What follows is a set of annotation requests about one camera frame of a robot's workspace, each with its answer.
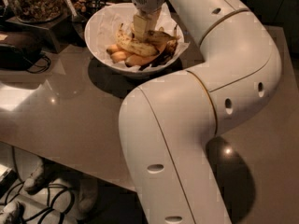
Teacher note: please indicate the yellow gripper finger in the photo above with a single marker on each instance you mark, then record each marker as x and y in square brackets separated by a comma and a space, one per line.
[143, 23]

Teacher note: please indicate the spotted yellow banana top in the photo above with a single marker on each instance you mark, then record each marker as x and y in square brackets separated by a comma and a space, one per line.
[159, 37]

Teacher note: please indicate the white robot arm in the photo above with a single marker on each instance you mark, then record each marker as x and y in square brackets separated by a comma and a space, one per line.
[166, 122]

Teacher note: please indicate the orange banana front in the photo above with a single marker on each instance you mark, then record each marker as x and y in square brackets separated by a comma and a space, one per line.
[137, 60]

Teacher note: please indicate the small orange banana left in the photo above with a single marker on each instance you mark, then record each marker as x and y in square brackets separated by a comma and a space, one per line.
[113, 48]

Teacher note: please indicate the small orange banana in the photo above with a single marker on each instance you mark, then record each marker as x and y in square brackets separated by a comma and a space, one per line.
[113, 48]
[119, 56]

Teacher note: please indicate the dark overripe banana right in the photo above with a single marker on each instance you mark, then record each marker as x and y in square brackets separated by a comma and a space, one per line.
[166, 55]

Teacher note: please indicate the white ceramic bowl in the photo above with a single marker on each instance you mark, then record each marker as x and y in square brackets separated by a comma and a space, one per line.
[100, 32]

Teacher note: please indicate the small orange banana lower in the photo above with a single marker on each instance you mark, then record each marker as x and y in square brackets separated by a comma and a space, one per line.
[119, 56]

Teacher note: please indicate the white paper liner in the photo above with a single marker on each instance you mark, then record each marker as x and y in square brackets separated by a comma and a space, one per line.
[111, 38]

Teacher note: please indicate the metal scoop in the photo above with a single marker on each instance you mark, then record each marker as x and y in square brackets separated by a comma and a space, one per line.
[76, 17]

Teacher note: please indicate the glass jar of nuts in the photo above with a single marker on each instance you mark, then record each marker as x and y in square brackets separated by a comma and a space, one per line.
[36, 11]

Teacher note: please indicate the black bag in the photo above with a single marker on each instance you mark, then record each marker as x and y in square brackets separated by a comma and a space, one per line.
[19, 50]

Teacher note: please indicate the grey sock foot right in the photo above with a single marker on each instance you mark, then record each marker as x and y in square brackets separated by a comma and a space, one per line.
[88, 193]

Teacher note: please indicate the grey sock foot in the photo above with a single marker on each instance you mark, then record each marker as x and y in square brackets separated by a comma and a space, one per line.
[88, 193]
[38, 178]

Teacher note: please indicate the grey sock foot left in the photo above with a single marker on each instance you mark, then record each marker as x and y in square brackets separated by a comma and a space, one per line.
[38, 178]

